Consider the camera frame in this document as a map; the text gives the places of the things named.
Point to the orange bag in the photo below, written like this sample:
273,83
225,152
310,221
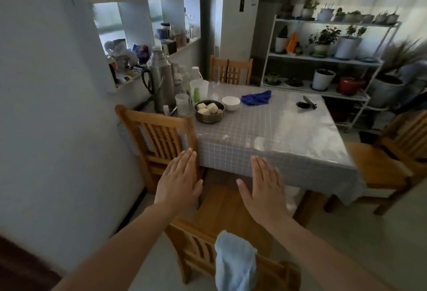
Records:
292,43

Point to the table with checked tablecloth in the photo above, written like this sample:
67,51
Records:
283,134

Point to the clutter of shelf items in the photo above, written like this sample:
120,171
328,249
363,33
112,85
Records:
133,57

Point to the white metal plant rack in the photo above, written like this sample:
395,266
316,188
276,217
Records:
333,60

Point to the person's left hand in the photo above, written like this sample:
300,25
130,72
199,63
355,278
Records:
176,187

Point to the white ceramic bowl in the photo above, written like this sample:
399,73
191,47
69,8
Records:
231,103

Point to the white potted green plant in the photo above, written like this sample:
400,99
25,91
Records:
308,9

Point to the person's left forearm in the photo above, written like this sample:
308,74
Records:
116,250

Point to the red flower pot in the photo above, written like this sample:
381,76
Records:
349,86

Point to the leafy green potted plant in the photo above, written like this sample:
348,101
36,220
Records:
323,42

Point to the row of small succulent pots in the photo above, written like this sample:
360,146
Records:
365,17

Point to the dark wooden furniture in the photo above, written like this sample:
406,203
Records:
23,267

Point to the dark blue cloth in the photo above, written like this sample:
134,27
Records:
256,98

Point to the person's right forearm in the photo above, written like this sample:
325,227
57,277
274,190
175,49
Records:
320,257

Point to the small white bottle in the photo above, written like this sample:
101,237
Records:
166,110

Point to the white standing air conditioner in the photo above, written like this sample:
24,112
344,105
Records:
240,17

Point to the white plastic pitcher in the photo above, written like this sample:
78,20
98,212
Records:
200,85

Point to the person's right thumb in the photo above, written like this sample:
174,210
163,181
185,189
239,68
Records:
243,191

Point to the metal bowl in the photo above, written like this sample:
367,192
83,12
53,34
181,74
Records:
208,117

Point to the stainless steel thermos flask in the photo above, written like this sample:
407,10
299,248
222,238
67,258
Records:
161,80

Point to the person's left thumb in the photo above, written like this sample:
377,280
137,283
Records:
198,188

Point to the low black pot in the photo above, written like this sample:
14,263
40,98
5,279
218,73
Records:
294,82

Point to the person's right hand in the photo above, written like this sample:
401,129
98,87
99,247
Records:
267,197

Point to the light blue towel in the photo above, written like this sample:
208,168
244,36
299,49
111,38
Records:
233,264

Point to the white pot with thin sprouts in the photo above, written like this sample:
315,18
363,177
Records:
325,14

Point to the small dark green pot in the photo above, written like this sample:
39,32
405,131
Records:
273,79

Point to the empty white flower pot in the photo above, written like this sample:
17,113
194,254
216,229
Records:
323,80

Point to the small green bottle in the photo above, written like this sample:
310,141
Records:
196,96

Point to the black folding gadget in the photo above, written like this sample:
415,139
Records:
307,104

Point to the wooden slat-back chair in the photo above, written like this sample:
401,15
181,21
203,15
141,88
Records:
200,240
230,69
160,140
383,164

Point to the tall white potted plant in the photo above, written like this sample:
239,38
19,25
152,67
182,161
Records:
347,45

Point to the white pot with dark plant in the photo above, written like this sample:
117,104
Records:
282,42

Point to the white wall shelf unit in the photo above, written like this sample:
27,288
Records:
140,17

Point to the large grey potted plant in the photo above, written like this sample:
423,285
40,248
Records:
388,84

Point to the clear plastic cup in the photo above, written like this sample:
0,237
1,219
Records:
182,104

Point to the white steamed bun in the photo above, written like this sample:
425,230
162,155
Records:
212,108
204,111
201,106

